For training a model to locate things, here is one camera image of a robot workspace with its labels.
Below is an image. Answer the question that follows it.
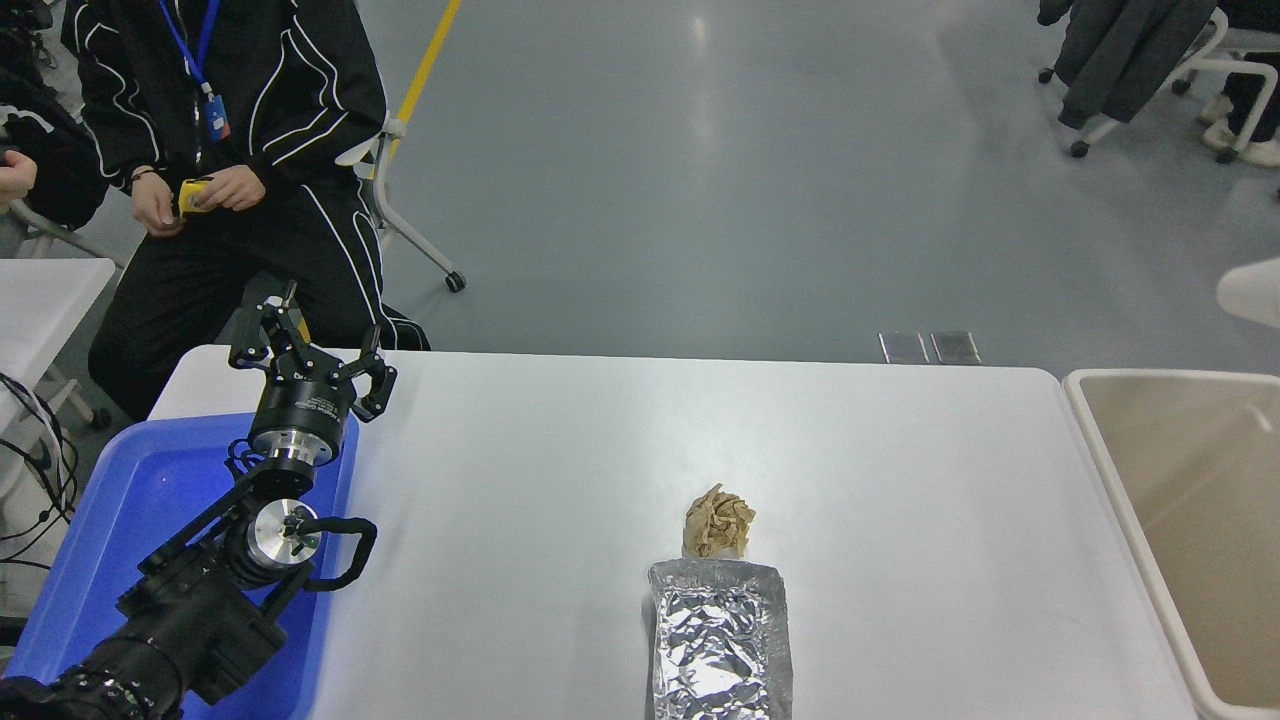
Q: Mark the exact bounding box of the dark grey coat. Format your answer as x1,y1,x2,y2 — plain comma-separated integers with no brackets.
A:
1036,0,1218,131

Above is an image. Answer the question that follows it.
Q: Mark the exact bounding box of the blue lanyard with badge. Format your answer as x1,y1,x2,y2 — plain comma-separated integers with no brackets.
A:
158,0,233,145

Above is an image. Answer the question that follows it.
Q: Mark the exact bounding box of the person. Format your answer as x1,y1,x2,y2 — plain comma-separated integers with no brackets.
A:
0,0,111,233
1200,0,1280,169
60,0,432,421

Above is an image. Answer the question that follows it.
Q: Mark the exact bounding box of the crumpled tan paper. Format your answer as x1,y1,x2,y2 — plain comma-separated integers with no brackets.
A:
683,484,757,561

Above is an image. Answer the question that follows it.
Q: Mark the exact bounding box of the white wheeled chair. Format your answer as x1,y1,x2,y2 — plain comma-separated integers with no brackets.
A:
1038,10,1237,159
1172,28,1280,167
335,115,468,294

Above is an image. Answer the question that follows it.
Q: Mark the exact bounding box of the white side table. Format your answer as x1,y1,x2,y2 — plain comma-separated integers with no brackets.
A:
0,258,117,433

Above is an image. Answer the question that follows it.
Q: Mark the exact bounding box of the person's right hand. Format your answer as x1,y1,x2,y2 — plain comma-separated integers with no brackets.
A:
129,169,187,239

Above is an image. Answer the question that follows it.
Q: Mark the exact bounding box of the person's left hand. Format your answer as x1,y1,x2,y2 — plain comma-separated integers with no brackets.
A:
194,164,267,214

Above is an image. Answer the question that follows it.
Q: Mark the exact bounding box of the large pale bin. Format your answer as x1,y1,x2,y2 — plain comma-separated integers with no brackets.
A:
1062,368,1280,720

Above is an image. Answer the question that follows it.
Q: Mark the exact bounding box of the silver foil tray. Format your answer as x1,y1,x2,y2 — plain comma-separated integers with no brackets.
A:
647,558,795,720

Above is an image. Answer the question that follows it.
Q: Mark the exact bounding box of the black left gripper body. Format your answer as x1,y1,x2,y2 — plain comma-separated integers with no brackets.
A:
249,370,359,443

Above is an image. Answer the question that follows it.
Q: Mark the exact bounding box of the person's hand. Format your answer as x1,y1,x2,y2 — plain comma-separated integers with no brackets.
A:
0,149,39,214

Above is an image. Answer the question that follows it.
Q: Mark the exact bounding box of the blue plastic tray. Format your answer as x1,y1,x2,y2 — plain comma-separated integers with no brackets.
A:
5,412,359,720

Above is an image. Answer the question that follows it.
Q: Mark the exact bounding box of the black cable bundle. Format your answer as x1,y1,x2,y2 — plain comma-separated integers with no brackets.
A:
0,375,80,573

